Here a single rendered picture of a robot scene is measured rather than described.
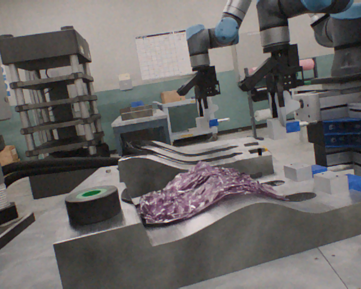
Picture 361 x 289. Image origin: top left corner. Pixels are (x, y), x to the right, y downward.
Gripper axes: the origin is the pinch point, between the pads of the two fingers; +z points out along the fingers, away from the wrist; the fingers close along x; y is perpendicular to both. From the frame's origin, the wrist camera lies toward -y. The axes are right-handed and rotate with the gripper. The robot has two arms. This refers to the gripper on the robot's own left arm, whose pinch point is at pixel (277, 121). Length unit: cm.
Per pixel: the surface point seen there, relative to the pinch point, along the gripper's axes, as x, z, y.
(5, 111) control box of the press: 40, -15, -89
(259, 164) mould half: -12.4, 7.9, -9.5
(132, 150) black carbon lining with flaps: -5.0, 0.5, -40.0
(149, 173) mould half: -10.0, 6.0, -36.2
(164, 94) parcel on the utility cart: 576, -9, -34
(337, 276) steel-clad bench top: -53, 15, -10
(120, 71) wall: 629, -69, -112
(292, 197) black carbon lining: -34.0, 9.9, -9.1
